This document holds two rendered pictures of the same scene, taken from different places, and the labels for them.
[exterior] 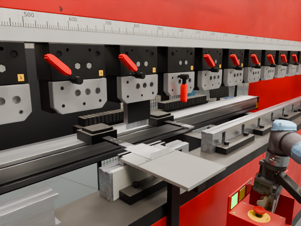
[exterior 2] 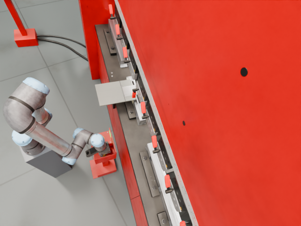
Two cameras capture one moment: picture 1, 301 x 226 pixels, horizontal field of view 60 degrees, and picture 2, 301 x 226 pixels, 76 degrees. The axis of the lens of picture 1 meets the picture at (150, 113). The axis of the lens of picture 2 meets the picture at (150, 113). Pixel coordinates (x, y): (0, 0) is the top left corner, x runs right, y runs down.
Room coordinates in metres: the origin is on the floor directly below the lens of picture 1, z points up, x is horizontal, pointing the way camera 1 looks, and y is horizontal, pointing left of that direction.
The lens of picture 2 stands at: (1.12, -0.72, 2.22)
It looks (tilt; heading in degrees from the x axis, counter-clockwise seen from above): 62 degrees down; 98
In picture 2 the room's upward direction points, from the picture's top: 22 degrees clockwise
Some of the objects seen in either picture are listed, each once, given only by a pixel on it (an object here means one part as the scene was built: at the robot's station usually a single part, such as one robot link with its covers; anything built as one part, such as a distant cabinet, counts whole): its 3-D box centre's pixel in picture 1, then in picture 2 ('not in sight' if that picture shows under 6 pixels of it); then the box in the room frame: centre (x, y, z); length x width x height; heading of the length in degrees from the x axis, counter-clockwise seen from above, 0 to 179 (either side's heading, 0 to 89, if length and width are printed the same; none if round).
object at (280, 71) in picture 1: (275, 63); not in sight; (1.67, -0.79, 1.26); 0.15 x 0.09 x 0.17; 135
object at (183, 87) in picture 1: (182, 88); (135, 93); (0.90, -0.11, 1.20); 0.04 x 0.02 x 0.10; 45
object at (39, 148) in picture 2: not in sight; (32, 142); (0.42, -0.63, 0.82); 0.15 x 0.15 x 0.10
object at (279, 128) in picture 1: (282, 137); (97, 141); (0.84, -0.45, 1.04); 0.09 x 0.08 x 0.11; 6
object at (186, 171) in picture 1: (171, 163); (115, 92); (0.73, -0.06, 1.00); 0.26 x 0.18 x 0.01; 45
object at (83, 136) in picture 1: (108, 136); not in sight; (0.95, 0.16, 1.01); 0.26 x 0.12 x 0.05; 45
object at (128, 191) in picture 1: (158, 181); (127, 101); (0.82, -0.03, 0.89); 0.30 x 0.05 x 0.03; 135
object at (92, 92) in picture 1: (72, 77); (129, 40); (0.67, 0.20, 1.26); 0.15 x 0.09 x 0.17; 135
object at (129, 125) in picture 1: (137, 112); not in sight; (0.84, 0.04, 1.13); 0.10 x 0.02 x 0.10; 135
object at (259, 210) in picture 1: (259, 213); not in sight; (0.79, -0.37, 0.79); 0.04 x 0.04 x 0.04
